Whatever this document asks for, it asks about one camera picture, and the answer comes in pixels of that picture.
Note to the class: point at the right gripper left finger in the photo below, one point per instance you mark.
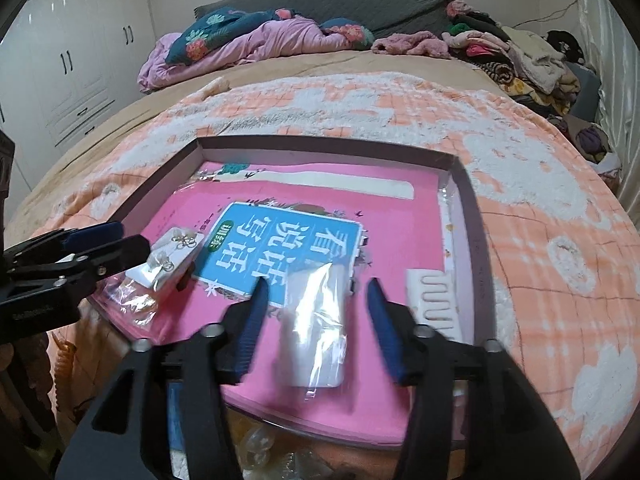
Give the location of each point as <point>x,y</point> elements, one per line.
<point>125,433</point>

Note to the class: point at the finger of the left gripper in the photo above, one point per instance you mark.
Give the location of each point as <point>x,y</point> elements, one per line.
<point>97,263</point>
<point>57,244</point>

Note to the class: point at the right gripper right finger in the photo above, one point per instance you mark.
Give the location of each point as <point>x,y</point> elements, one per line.
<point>510,433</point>

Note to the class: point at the white card with earrings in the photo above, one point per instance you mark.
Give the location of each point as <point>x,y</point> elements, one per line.
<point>168,253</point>

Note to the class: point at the white earring card packet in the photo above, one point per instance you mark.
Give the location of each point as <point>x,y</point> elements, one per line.
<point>313,330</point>

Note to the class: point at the blue jewelry box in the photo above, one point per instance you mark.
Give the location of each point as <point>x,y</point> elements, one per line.
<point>174,417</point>

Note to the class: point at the white comb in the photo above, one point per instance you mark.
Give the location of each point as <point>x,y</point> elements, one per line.
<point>432,300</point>

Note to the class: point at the clear bag with trinkets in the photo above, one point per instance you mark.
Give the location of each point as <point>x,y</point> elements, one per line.
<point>302,465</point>

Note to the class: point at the pink book with blue label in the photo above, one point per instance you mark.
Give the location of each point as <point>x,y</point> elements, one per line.
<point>317,233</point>

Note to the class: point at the brown cardboard tray box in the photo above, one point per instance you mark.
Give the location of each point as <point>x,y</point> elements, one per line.
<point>463,227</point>

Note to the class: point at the peach checked fleece blanket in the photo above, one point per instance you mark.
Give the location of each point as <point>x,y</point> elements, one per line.
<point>564,253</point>

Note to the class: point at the white wardrobe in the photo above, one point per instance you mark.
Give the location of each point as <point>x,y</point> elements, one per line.
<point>66,66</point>

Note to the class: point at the tan bed sheet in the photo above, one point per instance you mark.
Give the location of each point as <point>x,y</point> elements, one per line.
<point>200,80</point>

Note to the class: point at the teal floral pillow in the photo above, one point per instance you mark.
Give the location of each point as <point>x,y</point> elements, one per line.
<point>216,29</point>

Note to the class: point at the pink quilt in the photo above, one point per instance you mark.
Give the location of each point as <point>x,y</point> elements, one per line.
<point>272,39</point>

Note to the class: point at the bag of clothes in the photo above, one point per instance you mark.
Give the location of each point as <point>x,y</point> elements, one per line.
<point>591,142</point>

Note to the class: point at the pile of folded clothes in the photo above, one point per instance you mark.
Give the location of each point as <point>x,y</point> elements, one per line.
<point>535,71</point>

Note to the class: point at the pink fuzzy garment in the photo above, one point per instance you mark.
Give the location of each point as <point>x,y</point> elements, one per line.
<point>418,44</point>

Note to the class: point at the grey headboard cover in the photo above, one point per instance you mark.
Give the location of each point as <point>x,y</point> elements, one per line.
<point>382,17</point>

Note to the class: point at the cream striped curtain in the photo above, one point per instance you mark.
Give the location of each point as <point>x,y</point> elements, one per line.
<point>611,49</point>

